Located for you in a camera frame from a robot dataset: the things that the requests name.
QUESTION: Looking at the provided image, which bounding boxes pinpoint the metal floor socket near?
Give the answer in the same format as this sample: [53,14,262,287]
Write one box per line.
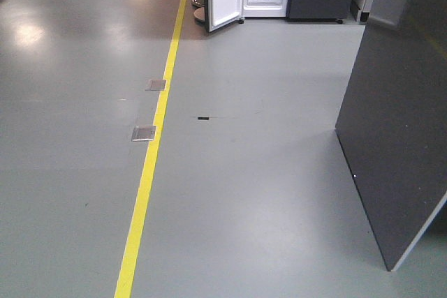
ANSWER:
[131,125,156,142]

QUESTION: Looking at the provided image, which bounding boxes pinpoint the metal floor socket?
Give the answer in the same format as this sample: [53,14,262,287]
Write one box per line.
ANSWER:
[145,79,167,91]
[131,125,156,142]

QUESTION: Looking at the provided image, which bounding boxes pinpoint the metal floor socket far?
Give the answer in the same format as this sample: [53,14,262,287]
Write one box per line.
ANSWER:
[145,79,167,91]

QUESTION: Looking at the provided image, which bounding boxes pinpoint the silver sign stand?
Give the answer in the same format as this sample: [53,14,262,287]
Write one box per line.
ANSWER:
[193,7,205,23]

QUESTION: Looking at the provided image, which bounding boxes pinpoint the yellow floor tape line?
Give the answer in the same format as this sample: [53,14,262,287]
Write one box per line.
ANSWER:
[114,0,186,297]

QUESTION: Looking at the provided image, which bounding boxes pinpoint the chrome stanchion post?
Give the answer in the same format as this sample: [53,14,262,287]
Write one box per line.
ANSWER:
[191,0,205,8]

